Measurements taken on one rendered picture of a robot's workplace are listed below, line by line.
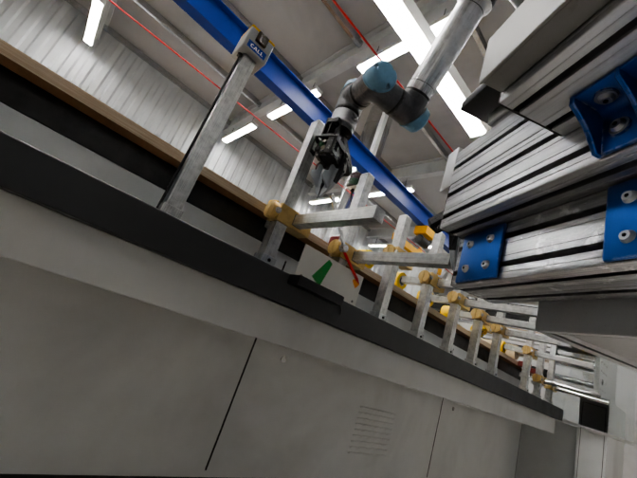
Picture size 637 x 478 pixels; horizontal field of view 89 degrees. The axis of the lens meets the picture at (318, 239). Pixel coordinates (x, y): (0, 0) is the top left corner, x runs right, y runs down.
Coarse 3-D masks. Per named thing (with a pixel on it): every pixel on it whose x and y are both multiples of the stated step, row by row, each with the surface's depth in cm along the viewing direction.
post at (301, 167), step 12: (312, 132) 94; (300, 156) 92; (312, 156) 93; (300, 168) 91; (288, 180) 91; (300, 180) 91; (288, 192) 88; (288, 204) 88; (276, 228) 85; (264, 240) 86; (276, 240) 85; (264, 252) 83; (276, 252) 85
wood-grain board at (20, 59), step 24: (0, 48) 64; (24, 72) 68; (48, 72) 69; (72, 96) 71; (120, 120) 77; (144, 144) 83; (168, 144) 84; (240, 192) 96; (264, 216) 105; (312, 240) 114; (432, 312) 162; (504, 360) 230
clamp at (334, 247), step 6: (336, 240) 101; (330, 246) 101; (336, 246) 99; (348, 246) 101; (330, 252) 100; (336, 252) 99; (342, 252) 100; (348, 252) 101; (354, 252) 103; (342, 258) 100; (354, 264) 103; (360, 264) 105
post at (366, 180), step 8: (360, 176) 111; (368, 176) 109; (360, 184) 109; (368, 184) 109; (360, 192) 107; (368, 192) 108; (352, 200) 108; (360, 200) 106; (344, 232) 104; (352, 232) 103; (352, 240) 103; (344, 264) 101
